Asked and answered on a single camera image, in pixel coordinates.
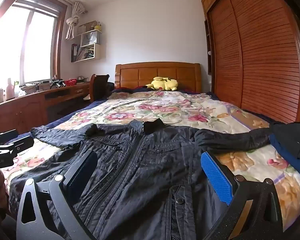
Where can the wooden slatted wardrobe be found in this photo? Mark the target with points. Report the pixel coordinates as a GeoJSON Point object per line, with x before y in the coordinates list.
{"type": "Point", "coordinates": [252, 55]}

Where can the yellow plush toy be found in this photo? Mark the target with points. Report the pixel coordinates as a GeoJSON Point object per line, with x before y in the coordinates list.
{"type": "Point", "coordinates": [162, 83]}

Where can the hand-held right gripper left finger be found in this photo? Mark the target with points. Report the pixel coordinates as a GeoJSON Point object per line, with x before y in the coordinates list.
{"type": "Point", "coordinates": [82, 172]}

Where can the wooden headboard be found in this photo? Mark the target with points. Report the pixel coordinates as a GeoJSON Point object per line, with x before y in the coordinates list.
{"type": "Point", "coordinates": [145, 73]}

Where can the row of books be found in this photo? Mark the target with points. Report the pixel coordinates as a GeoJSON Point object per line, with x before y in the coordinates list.
{"type": "Point", "coordinates": [81, 53]}

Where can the folded blue cloth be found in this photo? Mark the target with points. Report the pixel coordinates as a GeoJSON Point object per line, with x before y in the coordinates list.
{"type": "Point", "coordinates": [297, 170]}

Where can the pink bottle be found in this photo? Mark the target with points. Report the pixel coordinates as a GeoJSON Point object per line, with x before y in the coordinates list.
{"type": "Point", "coordinates": [10, 90]}

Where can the red basket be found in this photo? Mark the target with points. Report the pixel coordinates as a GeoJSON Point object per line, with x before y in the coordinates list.
{"type": "Point", "coordinates": [70, 82]}

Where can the tied beige curtain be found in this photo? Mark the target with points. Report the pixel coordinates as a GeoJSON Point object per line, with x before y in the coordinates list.
{"type": "Point", "coordinates": [73, 22]}

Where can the wooden desk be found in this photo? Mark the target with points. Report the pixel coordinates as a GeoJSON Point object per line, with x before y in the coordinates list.
{"type": "Point", "coordinates": [27, 110]}

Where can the black jacket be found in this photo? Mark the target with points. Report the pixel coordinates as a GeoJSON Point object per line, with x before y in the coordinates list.
{"type": "Point", "coordinates": [140, 167]}

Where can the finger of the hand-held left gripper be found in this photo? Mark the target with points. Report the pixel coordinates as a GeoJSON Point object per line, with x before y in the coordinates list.
{"type": "Point", "coordinates": [21, 143]}
{"type": "Point", "coordinates": [5, 135]}

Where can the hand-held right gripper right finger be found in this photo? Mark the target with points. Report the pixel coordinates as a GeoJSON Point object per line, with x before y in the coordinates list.
{"type": "Point", "coordinates": [215, 177]}

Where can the white paper bag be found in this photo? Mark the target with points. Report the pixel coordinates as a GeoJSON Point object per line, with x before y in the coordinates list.
{"type": "Point", "coordinates": [89, 38]}

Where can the wooden framed window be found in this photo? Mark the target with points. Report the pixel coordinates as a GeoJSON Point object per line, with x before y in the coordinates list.
{"type": "Point", "coordinates": [37, 42]}

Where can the cream wall shelf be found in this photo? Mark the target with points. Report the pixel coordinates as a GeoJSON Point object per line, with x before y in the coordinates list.
{"type": "Point", "coordinates": [97, 52]}

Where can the wooden chair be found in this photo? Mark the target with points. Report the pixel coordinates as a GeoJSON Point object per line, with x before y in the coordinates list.
{"type": "Point", "coordinates": [100, 87]}

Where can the black device on desk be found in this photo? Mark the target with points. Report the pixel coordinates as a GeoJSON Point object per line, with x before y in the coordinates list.
{"type": "Point", "coordinates": [57, 83]}

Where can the floral blanket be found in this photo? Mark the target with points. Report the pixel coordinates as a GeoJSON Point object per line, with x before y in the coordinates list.
{"type": "Point", "coordinates": [165, 110]}

